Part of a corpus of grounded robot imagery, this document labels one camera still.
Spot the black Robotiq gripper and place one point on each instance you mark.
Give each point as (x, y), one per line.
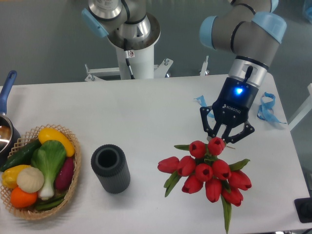
(232, 110)

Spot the red tulip bouquet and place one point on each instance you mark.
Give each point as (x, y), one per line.
(204, 170)

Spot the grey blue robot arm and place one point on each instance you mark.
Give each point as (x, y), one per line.
(250, 30)

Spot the dark grey ribbed vase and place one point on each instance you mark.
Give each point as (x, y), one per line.
(110, 166)

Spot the crumpled blue ribbon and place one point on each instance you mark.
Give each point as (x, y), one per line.
(265, 109)

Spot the blue ribbon strip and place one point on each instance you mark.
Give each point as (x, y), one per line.
(202, 102)

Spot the black device at edge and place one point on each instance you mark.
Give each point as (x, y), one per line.
(304, 209)

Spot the purple sweet potato toy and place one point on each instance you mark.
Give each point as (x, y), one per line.
(65, 175)

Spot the green bok choy toy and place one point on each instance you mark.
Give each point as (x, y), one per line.
(49, 159)

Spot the green bean pods toy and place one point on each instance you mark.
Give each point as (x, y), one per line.
(49, 204)

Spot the green cucumber toy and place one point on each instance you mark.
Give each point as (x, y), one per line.
(22, 156)

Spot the woven wicker basket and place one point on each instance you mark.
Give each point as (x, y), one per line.
(30, 213)

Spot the orange fruit toy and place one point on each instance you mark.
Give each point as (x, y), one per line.
(22, 199)

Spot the yellow bell pepper toy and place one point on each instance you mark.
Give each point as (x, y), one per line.
(9, 176)

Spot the white frame at right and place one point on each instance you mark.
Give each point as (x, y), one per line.
(302, 111)

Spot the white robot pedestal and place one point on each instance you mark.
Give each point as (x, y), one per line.
(134, 45)

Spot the blue handled saucepan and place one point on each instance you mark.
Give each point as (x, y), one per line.
(8, 133)

